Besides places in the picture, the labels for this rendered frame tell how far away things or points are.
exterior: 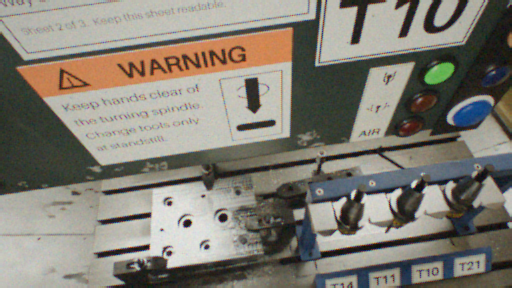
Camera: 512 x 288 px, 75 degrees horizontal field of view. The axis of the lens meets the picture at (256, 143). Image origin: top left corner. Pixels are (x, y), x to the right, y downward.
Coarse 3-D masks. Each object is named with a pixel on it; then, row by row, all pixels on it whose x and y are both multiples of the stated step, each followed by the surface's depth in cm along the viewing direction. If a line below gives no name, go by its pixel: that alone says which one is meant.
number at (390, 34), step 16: (400, 0) 18; (416, 0) 18; (432, 0) 19; (448, 0) 19; (464, 0) 19; (384, 16) 19; (400, 16) 19; (416, 16) 19; (432, 16) 19; (448, 16) 20; (464, 16) 20; (384, 32) 20; (400, 32) 20; (416, 32) 20; (432, 32) 20; (448, 32) 21
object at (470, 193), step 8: (472, 176) 59; (456, 184) 64; (464, 184) 61; (472, 184) 60; (480, 184) 59; (456, 192) 63; (464, 192) 62; (472, 192) 61; (456, 200) 64; (464, 200) 63; (472, 200) 62
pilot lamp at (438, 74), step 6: (438, 66) 23; (444, 66) 22; (450, 66) 23; (432, 72) 23; (438, 72) 23; (444, 72) 23; (450, 72) 23; (426, 78) 23; (432, 78) 23; (438, 78) 23; (444, 78) 23
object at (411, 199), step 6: (414, 186) 59; (402, 192) 63; (408, 192) 60; (414, 192) 59; (420, 192) 58; (396, 198) 65; (402, 198) 62; (408, 198) 61; (414, 198) 60; (420, 198) 59; (396, 204) 64; (402, 204) 63; (408, 204) 61; (414, 204) 61; (420, 204) 62; (402, 210) 63; (408, 210) 63; (414, 210) 62
